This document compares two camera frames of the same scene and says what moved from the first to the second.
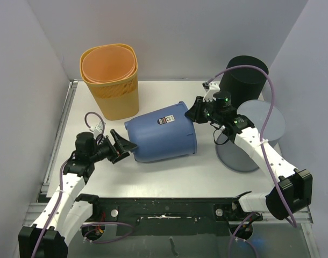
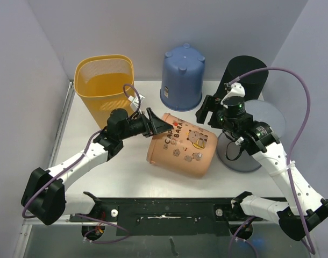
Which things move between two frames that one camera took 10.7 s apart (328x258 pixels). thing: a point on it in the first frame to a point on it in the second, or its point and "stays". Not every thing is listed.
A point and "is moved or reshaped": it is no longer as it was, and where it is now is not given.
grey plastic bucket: x=232 y=155 stays
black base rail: x=170 y=216 stays
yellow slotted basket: x=118 y=100 is moved or reshaped
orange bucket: x=105 y=64 to x=186 y=149
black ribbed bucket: x=244 y=84 stays
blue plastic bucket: x=166 y=134 to x=183 y=79
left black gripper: x=125 y=145 to x=157 y=126
